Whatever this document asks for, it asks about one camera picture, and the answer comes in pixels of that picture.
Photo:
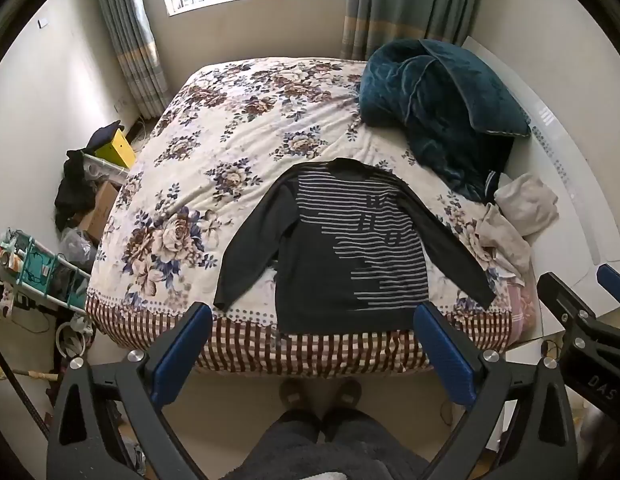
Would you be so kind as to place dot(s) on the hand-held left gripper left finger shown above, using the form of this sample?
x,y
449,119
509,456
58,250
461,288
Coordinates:
x,y
184,355

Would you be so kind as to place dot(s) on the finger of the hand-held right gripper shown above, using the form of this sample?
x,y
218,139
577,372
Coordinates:
x,y
565,300
614,281

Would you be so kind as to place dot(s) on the grey-green curtain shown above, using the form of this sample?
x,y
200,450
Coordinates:
x,y
405,0
130,45

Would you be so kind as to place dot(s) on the pink bedsheet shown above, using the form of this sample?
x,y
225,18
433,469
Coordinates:
x,y
526,305

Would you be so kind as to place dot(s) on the cardboard box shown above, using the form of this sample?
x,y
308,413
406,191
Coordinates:
x,y
101,210

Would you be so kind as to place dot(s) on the wall socket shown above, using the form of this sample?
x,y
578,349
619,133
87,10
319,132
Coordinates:
x,y
121,105

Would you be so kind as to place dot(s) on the beige garment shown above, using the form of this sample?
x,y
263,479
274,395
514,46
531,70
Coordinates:
x,y
520,210

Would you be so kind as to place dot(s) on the person's legs in grey pants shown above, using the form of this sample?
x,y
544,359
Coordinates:
x,y
335,445

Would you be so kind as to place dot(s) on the grey slipper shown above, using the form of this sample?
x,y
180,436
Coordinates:
x,y
296,394
349,391

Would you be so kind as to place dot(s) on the white headboard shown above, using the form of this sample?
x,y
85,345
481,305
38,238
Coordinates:
x,y
555,170

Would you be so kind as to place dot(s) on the teal plush blanket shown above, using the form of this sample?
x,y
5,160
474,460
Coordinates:
x,y
440,105

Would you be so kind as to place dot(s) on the floral bedspread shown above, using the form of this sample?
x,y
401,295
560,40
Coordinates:
x,y
215,170

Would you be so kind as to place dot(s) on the black cloth pile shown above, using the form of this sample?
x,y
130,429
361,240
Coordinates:
x,y
72,190

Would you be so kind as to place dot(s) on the dark striped long-sleeve sweater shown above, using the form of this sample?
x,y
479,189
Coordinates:
x,y
335,260

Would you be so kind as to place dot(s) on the yellow box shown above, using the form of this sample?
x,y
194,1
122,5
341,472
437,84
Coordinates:
x,y
116,148

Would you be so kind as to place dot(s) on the clear plastic bag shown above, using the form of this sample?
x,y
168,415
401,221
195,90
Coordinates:
x,y
77,247

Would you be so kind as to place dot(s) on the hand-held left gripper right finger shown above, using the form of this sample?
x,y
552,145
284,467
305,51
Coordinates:
x,y
446,360

